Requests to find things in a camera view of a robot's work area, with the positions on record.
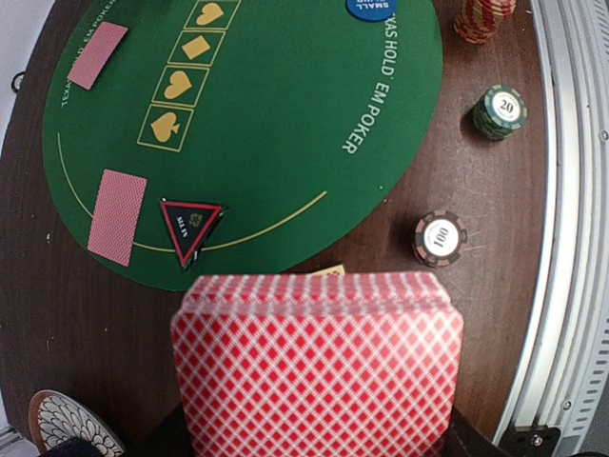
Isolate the dealt card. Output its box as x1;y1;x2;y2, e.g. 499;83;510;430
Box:
87;169;147;267
68;22;128;89

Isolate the orange 5 chip stack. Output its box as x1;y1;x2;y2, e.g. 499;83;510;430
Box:
453;0;517;45

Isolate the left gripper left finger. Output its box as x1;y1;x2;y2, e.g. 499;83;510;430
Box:
128;404;194;457

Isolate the playing card box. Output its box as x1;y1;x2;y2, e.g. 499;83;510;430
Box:
312;265;345;276

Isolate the round green poker mat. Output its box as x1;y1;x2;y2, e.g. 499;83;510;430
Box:
43;1;442;290

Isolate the green 20 chip stack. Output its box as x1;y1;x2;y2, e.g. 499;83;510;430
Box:
472;85;528;141

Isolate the red-backed card deck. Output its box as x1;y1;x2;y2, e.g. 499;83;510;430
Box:
170;272;463;456

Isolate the black wall ring hook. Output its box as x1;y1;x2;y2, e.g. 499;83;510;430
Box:
10;71;25;93

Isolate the black triangular all-in button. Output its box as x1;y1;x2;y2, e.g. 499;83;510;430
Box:
160;199;229;271

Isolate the black 100 chip stack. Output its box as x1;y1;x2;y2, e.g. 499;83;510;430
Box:
412;209;467;268

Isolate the patterned round plate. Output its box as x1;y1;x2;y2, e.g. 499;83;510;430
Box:
29;389;125;456

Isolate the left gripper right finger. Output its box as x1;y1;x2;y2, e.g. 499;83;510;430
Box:
442;408;509;457

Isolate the front aluminium rail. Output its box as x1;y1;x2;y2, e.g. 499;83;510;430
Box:
494;1;608;456

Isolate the blue small blind button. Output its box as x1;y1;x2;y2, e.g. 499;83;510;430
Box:
345;0;397;23

